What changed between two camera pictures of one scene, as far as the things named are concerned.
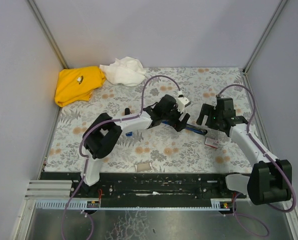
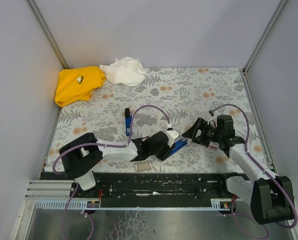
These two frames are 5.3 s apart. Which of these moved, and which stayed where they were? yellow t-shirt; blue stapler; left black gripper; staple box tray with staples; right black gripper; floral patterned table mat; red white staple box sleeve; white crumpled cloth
Moved: left black gripper; right black gripper; blue stapler
Stayed: yellow t-shirt; white crumpled cloth; staple box tray with staples; floral patterned table mat; red white staple box sleeve
